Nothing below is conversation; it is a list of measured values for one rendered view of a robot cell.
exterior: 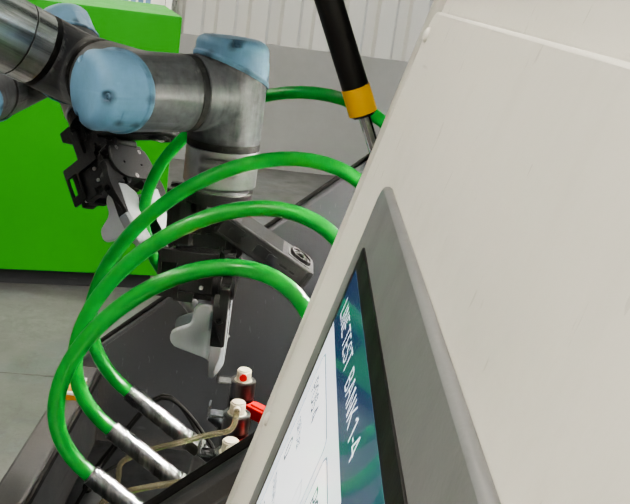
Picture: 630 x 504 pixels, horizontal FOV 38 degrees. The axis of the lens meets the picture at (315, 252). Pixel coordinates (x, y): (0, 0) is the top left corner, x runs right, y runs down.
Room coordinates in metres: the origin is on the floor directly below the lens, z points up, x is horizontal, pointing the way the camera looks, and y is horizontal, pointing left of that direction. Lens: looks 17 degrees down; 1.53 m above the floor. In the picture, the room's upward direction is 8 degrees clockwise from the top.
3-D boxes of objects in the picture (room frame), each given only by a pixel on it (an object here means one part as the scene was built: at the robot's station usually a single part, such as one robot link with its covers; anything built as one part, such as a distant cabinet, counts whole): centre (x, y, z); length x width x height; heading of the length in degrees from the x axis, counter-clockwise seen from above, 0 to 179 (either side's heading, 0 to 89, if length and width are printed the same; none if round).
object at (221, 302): (0.89, 0.09, 1.19); 0.05 x 0.02 x 0.09; 2
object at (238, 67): (0.91, 0.11, 1.41); 0.09 x 0.08 x 0.11; 132
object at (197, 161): (0.91, 0.11, 1.34); 0.08 x 0.08 x 0.05
